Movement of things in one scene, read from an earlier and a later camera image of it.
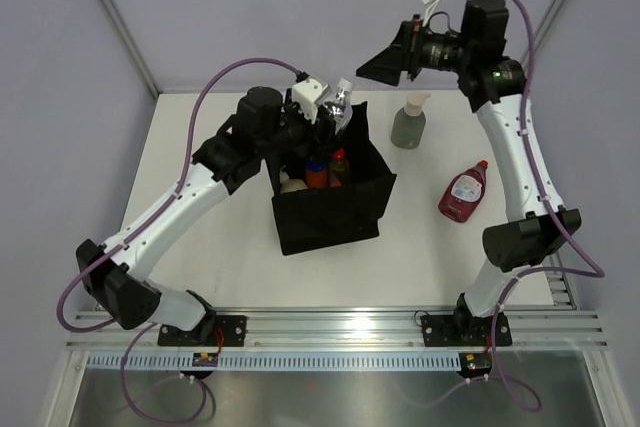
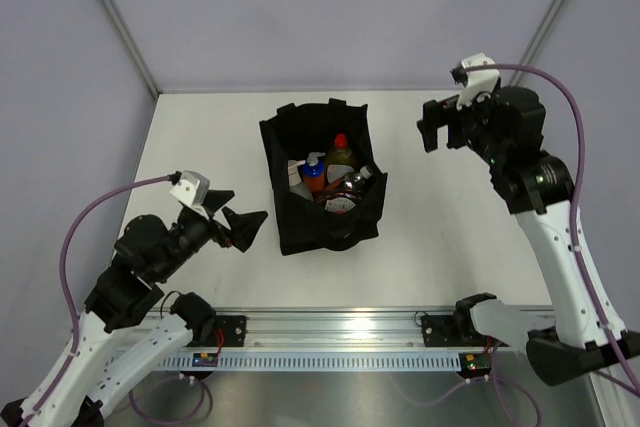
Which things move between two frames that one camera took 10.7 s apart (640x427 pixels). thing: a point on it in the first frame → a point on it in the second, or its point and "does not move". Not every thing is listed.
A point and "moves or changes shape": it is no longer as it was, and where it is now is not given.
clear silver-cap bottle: (342, 106) → (355, 180)
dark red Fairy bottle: (462, 194) → (340, 205)
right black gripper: (388, 65) → (434, 114)
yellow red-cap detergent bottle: (339, 170) moves or changes shape
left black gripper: (312, 147) → (243, 227)
